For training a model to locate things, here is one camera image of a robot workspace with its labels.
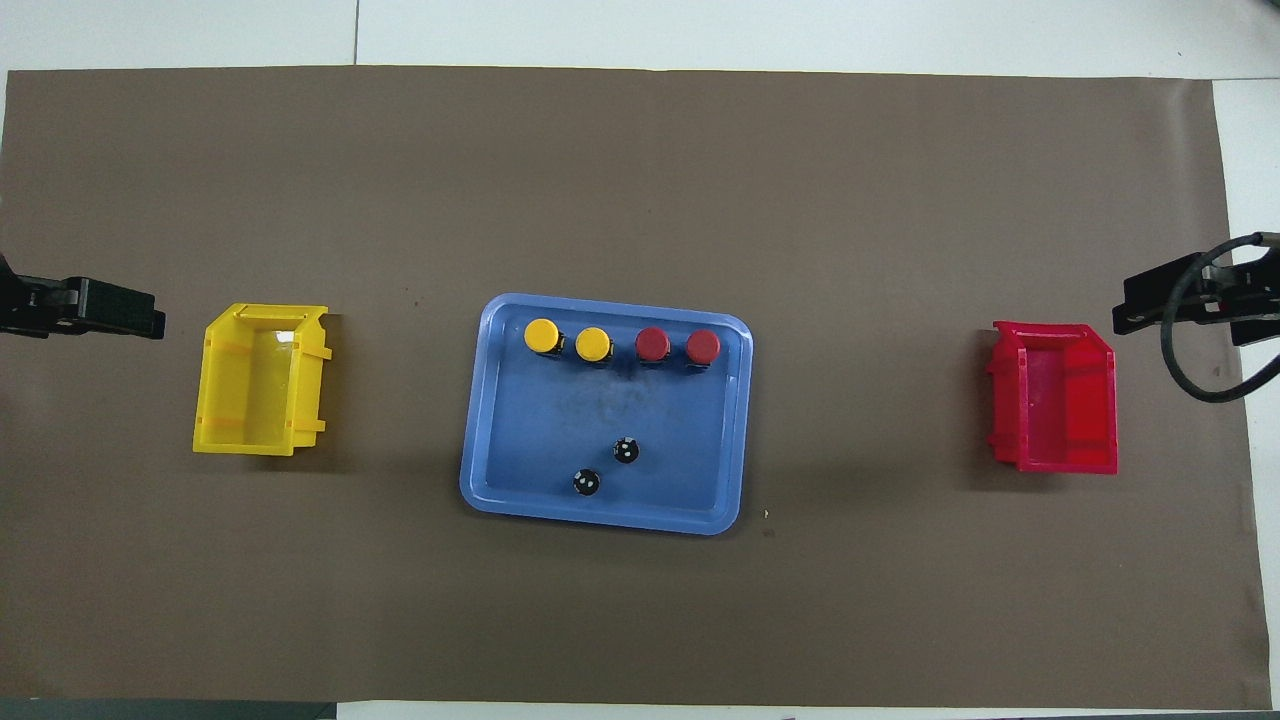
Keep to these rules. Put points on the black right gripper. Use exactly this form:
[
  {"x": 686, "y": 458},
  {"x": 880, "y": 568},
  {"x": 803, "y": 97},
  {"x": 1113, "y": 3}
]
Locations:
[{"x": 1250, "y": 300}]

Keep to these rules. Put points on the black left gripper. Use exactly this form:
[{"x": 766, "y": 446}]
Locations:
[{"x": 35, "y": 305}]

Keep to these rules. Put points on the yellow push button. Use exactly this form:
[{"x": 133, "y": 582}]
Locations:
[
  {"x": 541, "y": 335},
  {"x": 593, "y": 344}
]

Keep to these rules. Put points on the red push button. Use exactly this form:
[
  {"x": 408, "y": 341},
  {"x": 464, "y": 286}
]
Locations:
[
  {"x": 653, "y": 344},
  {"x": 703, "y": 346}
]

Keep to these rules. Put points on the red plastic bin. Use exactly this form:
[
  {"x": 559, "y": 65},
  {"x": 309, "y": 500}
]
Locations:
[{"x": 1070, "y": 410}]

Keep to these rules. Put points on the yellow plastic bin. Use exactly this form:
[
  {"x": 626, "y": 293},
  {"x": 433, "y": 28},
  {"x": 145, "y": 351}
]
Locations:
[{"x": 250, "y": 390}]

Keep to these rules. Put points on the blue plastic tray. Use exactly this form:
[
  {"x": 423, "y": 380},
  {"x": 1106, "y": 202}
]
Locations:
[{"x": 520, "y": 420}]

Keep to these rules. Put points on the brown paper table mat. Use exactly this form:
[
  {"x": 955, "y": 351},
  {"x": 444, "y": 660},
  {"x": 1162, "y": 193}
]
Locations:
[{"x": 640, "y": 180}]

